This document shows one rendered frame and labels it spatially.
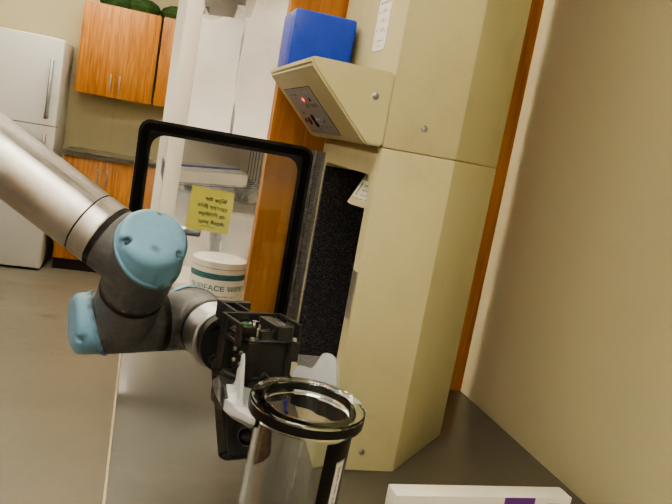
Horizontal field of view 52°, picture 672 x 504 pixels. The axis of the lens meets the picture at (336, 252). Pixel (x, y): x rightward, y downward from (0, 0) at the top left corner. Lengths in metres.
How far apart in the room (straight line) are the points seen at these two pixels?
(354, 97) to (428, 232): 0.22
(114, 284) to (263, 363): 0.18
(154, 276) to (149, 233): 0.04
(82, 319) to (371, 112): 0.45
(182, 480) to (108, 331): 0.24
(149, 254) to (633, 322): 0.74
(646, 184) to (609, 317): 0.22
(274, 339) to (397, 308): 0.31
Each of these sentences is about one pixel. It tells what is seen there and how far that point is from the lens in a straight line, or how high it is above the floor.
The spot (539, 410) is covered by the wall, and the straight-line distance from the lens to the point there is 1.33.
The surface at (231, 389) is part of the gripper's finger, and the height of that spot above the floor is 1.15.
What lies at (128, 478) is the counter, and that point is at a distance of 0.98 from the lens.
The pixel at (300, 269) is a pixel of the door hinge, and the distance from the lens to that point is 1.28.
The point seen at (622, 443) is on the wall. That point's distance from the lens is 1.16.
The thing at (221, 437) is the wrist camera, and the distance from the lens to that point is 0.78.
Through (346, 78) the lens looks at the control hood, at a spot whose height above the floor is 1.49.
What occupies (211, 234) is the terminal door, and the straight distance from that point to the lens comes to 1.26.
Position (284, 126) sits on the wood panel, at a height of 1.42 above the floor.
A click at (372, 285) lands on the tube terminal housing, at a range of 0.98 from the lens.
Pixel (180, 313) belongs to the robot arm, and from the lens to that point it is 0.88.
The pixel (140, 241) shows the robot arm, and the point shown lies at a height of 1.27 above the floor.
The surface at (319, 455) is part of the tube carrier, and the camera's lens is 0.63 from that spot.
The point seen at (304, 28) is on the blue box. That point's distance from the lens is 1.14.
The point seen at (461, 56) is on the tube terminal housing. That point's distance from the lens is 0.99.
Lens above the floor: 1.41
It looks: 9 degrees down
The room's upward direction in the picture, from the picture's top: 10 degrees clockwise
